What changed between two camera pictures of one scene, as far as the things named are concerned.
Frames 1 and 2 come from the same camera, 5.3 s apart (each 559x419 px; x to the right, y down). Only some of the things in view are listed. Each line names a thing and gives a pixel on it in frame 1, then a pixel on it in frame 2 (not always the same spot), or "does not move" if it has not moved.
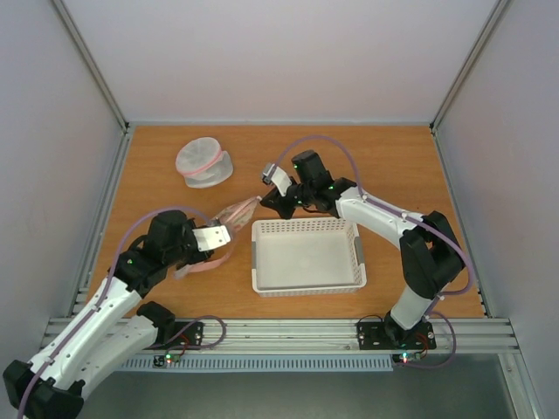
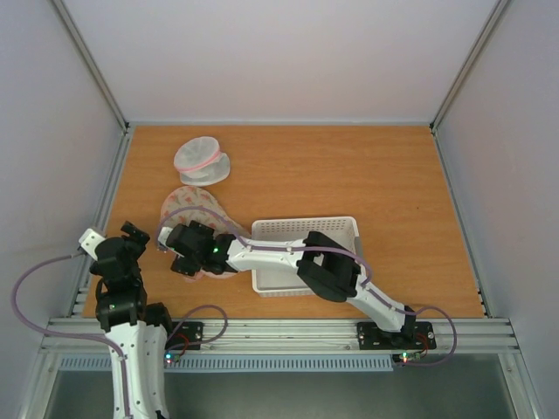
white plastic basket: (307, 257) does not move
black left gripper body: (181, 254) → (137, 250)
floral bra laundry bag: (232, 218) → (211, 274)
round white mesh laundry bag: (203, 162) does not move
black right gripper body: (285, 200) → (180, 246)
